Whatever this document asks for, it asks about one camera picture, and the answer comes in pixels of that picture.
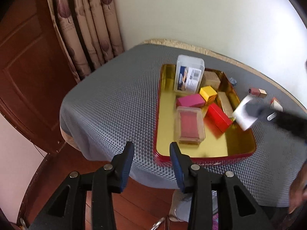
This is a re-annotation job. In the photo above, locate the white wall charger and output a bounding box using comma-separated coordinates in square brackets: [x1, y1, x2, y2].
[233, 95, 268, 131]

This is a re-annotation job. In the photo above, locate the tan cardboard cube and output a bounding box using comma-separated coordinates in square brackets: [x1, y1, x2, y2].
[202, 71, 221, 91]

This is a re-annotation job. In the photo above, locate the yellow cube box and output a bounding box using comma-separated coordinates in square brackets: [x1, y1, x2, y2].
[199, 86, 217, 103]

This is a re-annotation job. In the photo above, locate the beige patterned curtain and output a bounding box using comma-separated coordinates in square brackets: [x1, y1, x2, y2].
[47, 0, 124, 81]

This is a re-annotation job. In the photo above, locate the pink lip gloss gold cap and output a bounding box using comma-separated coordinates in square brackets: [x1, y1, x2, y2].
[248, 87, 267, 98]

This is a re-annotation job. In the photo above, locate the clear box with pink packet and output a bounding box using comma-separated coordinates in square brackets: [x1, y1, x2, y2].
[174, 106, 205, 145]

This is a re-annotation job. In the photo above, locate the pink rectangular block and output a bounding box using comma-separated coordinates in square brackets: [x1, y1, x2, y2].
[176, 94, 206, 108]

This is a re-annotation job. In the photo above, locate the grey honeycomb table mat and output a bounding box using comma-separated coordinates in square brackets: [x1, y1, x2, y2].
[60, 44, 306, 207]

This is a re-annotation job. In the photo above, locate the gold rectangular bar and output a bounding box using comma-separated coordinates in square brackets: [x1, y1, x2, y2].
[217, 91, 233, 118]

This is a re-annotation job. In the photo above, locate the red gold toffee tin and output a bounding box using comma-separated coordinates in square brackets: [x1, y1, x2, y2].
[153, 64, 257, 167]

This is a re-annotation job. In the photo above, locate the person's hand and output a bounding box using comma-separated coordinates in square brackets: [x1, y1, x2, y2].
[288, 162, 307, 214]

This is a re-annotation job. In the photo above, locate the clear box with label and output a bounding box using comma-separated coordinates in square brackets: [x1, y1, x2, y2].
[174, 55, 205, 94]

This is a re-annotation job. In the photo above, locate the brown wooden door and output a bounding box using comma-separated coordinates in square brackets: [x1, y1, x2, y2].
[1, 0, 77, 155]

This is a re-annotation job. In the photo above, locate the red rectangular box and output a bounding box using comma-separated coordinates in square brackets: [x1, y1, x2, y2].
[206, 103, 233, 133]

